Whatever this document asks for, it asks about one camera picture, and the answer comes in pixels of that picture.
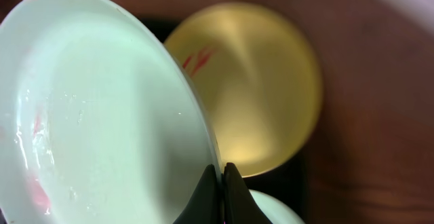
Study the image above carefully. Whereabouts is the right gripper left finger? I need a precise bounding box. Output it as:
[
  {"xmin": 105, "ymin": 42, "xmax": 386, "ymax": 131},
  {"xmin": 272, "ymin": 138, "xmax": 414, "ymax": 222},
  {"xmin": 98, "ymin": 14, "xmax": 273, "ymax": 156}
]
[{"xmin": 174, "ymin": 164, "xmax": 223, "ymax": 224}]

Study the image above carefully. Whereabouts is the pale green plate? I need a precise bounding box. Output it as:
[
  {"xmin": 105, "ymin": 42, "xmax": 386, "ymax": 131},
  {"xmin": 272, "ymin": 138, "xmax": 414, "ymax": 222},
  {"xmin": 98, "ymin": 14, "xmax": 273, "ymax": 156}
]
[
  {"xmin": 1, "ymin": 0, "xmax": 218, "ymax": 223},
  {"xmin": 250, "ymin": 189, "xmax": 305, "ymax": 224}
]

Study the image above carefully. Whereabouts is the yellow plate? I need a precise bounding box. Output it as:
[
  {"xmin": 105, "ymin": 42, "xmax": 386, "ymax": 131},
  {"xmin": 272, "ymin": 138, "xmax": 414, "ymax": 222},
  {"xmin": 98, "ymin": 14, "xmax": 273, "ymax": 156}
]
[{"xmin": 164, "ymin": 3, "xmax": 323, "ymax": 177}]

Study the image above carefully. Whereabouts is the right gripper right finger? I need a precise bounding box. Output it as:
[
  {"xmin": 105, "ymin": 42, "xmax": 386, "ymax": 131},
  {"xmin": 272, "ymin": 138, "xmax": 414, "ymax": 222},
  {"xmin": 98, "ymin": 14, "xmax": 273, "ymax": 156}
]
[{"xmin": 223, "ymin": 163, "xmax": 271, "ymax": 224}]

